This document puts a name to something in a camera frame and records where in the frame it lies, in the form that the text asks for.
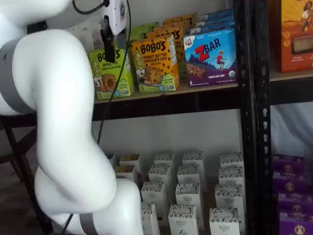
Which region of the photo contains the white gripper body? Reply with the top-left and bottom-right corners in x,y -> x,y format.
100,0 -> 129,35

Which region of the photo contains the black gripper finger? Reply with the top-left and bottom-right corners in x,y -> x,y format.
100,15 -> 116,63
116,31 -> 128,48

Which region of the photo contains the orange Bobo's oat bites box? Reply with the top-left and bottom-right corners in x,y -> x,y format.
163,13 -> 197,32
146,25 -> 185,64
131,33 -> 182,94
153,19 -> 189,49

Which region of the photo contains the green Bobo's apple pie box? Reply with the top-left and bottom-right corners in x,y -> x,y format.
129,26 -> 149,41
139,22 -> 160,31
88,47 -> 135,101

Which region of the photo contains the black metal shelf rack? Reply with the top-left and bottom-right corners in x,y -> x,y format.
0,0 -> 257,235
254,0 -> 313,235

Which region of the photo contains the blue Zbar chocolate chip box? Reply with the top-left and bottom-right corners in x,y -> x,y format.
183,24 -> 238,87
198,14 -> 235,23
193,19 -> 236,29
202,9 -> 234,17

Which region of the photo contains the white granola box blue band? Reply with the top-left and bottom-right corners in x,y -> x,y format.
105,153 -> 116,169

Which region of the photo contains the white granola box yellow band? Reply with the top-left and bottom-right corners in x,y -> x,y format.
114,165 -> 144,189
119,153 -> 141,169

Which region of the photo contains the white organic pantry box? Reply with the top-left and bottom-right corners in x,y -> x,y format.
168,204 -> 200,235
154,152 -> 176,168
148,164 -> 172,186
219,152 -> 243,169
177,164 -> 201,186
182,151 -> 204,168
209,208 -> 240,235
140,202 -> 161,235
140,181 -> 169,216
218,166 -> 245,187
175,183 -> 205,230
214,184 -> 246,233

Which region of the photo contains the large orange snack box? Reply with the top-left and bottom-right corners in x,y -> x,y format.
276,0 -> 313,73

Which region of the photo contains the purple snack box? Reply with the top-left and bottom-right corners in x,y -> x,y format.
272,153 -> 306,173
278,212 -> 313,235
277,192 -> 313,214
272,171 -> 309,194

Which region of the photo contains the white cloth sheet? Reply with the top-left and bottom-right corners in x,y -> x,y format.
270,104 -> 313,157

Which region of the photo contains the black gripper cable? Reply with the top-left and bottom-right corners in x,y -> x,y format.
62,0 -> 132,235

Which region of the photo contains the black metal leg frame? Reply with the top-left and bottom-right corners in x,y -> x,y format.
0,127 -> 53,235

